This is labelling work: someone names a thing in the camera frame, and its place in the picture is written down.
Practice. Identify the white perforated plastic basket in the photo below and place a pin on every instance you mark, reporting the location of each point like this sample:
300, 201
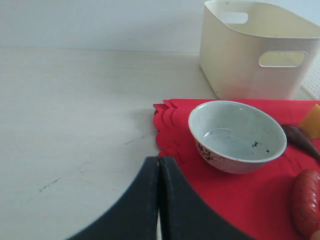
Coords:
311, 83

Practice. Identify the white ceramic bowl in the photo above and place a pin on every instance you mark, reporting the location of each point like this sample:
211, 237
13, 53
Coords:
235, 137

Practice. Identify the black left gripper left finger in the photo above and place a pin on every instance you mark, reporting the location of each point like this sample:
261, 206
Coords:
135, 214

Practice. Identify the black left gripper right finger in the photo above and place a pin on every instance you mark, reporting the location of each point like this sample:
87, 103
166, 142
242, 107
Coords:
183, 214

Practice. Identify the red scalloped tablecloth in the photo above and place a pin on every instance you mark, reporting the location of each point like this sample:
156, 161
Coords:
257, 203

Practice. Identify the yellow cheese wedge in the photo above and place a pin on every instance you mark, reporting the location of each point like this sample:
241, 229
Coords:
311, 123

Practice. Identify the red toy sausage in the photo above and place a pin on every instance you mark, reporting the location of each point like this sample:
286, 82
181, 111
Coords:
305, 202

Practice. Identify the cream plastic bin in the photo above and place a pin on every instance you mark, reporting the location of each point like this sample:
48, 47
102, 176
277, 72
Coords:
256, 50

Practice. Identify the dark wooden spoon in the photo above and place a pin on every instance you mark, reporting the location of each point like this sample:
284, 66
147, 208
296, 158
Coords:
297, 137

